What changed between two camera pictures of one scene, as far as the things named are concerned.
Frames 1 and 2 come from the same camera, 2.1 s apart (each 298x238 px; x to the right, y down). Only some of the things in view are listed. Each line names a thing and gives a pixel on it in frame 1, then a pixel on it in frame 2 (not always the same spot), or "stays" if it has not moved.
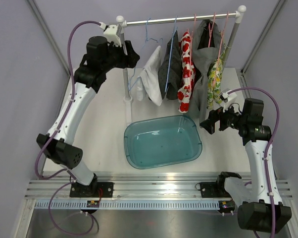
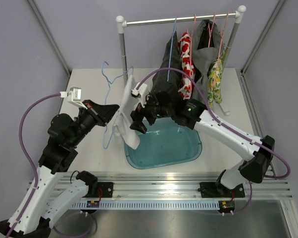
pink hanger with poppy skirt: [191, 43] stays
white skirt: [149, 81] → [123, 131]
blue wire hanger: [146, 40] → [109, 84]
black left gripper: [125, 55] → [95, 114]
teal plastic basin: [156, 142] stays
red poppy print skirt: [185, 92] stays
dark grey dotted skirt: [175, 69] stays
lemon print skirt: [214, 76] stays
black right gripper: [221, 120] → [141, 115]
